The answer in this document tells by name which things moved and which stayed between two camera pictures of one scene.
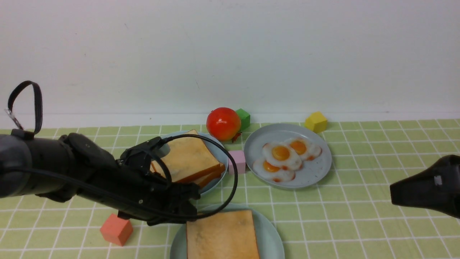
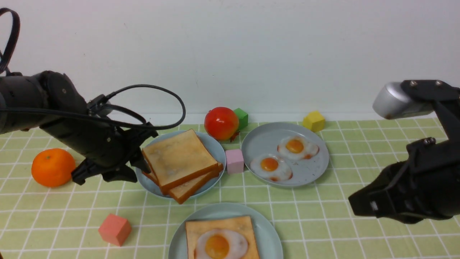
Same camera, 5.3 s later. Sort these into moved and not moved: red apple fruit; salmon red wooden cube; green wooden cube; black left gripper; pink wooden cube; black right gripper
Moved: black left gripper; black right gripper
Not moved: pink wooden cube; salmon red wooden cube; red apple fruit; green wooden cube
